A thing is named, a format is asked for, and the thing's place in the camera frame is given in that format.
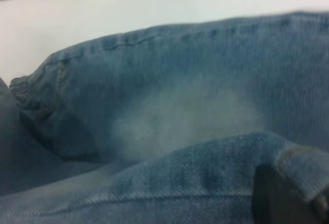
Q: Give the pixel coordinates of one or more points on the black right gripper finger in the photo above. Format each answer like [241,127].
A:
[272,203]

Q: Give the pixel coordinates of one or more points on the blue denim shorts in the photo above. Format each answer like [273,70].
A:
[154,93]

